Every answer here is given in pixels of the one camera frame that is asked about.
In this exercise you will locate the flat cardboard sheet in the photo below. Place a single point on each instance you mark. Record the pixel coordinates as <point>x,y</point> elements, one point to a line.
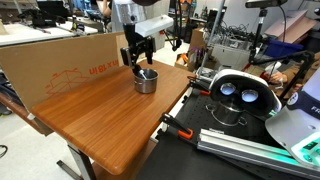
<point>290,25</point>

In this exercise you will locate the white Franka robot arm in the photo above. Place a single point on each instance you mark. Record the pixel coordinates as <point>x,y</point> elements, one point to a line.
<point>128,11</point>

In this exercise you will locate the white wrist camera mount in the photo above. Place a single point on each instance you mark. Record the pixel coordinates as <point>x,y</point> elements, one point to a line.
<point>155,25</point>

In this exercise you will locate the white work table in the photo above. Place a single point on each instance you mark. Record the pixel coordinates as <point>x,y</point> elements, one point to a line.
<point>26,33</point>

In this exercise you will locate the silver pot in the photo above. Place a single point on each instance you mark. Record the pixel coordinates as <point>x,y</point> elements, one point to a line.
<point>146,86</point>

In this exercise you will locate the white equipment box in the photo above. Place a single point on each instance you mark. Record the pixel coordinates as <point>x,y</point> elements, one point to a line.
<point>230,56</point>

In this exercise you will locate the aluminium rail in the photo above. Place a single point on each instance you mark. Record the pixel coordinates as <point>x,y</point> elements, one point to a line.
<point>233,146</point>

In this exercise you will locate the brown cardboard board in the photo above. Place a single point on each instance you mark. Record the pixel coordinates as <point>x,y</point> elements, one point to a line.
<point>50,60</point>

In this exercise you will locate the grey table leg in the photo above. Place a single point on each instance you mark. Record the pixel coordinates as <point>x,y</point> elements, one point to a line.
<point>81,161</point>

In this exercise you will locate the white VR headset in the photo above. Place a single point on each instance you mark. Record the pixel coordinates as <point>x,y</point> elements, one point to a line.
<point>233,75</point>

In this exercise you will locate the black camera tripod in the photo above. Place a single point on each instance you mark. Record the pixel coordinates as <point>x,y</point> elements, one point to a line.
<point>258,36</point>

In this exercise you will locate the black breadboard plate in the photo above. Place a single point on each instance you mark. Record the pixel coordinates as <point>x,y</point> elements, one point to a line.
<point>166,163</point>

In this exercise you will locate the blue plastic bin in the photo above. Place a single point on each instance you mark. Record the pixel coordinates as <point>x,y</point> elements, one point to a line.
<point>280,48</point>

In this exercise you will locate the brown cardboard box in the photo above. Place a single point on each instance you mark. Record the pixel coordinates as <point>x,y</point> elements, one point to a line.
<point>197,38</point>

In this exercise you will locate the silver metal pole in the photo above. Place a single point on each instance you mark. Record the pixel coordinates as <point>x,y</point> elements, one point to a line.
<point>214,30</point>

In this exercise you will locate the forearm in brown sleeve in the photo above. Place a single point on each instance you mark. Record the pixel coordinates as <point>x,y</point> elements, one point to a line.
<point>295,76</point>

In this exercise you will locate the black stereo camera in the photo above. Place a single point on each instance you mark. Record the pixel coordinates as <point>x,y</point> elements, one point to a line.
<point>263,3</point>

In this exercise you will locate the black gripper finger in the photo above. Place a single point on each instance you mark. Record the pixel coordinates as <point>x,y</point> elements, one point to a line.
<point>150,50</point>
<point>125,56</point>

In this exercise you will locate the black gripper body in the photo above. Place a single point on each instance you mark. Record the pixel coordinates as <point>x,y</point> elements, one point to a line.
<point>135,36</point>

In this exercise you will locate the black equipment on white table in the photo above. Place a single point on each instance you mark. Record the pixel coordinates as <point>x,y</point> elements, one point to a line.
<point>40,18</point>

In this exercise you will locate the person's hand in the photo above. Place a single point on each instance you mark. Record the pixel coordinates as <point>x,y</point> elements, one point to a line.
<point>278,77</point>

